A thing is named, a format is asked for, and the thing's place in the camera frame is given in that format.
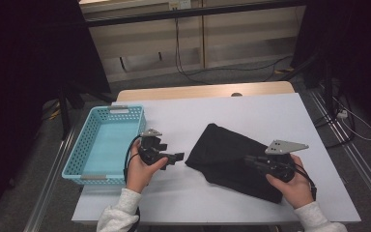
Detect left hand-held gripper cable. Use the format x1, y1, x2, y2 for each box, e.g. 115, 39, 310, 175
123, 134, 143, 232

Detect black horizontal bar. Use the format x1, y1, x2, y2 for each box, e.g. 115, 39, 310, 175
85, 0, 307, 28

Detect black shorts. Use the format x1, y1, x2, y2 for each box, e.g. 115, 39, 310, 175
185, 123, 293, 205

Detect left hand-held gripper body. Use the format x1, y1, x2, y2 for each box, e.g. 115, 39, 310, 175
137, 128, 172, 171

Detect bundle of black cables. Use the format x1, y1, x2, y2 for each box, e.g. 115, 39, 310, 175
313, 96, 357, 149

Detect right hand-held gripper cable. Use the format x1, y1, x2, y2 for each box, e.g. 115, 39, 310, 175
289, 162, 318, 202

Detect metal floor rail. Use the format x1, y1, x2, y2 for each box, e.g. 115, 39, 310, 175
308, 90, 371, 211
23, 129, 75, 232

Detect white table mat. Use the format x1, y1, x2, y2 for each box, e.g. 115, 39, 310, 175
71, 92, 361, 224

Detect person's right hand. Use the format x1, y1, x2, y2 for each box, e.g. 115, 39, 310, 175
265, 154, 315, 210

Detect person's left hand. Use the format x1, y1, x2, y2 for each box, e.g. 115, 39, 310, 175
126, 138, 170, 194

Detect hand-held gripper cable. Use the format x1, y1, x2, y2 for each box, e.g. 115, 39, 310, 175
123, 134, 143, 232
289, 162, 318, 202

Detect white cable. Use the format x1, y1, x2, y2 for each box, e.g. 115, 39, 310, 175
332, 96, 371, 142

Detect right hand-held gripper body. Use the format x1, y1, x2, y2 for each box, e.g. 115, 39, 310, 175
264, 139, 310, 183

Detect black hanging cable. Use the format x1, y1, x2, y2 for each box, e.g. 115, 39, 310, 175
173, 17, 214, 86

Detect black curtain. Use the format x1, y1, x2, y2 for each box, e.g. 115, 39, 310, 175
291, 0, 371, 136
0, 0, 112, 223

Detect light blue plastic basket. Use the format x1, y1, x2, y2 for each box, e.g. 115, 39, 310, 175
61, 104, 147, 188

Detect black floor cable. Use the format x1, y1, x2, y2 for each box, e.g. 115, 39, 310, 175
183, 55, 294, 78

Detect black stand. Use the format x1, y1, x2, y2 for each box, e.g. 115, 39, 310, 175
281, 54, 336, 114

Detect black stand legs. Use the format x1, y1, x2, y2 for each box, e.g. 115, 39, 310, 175
57, 81, 117, 141

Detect white wall socket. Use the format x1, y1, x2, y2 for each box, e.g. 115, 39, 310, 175
168, 0, 192, 10

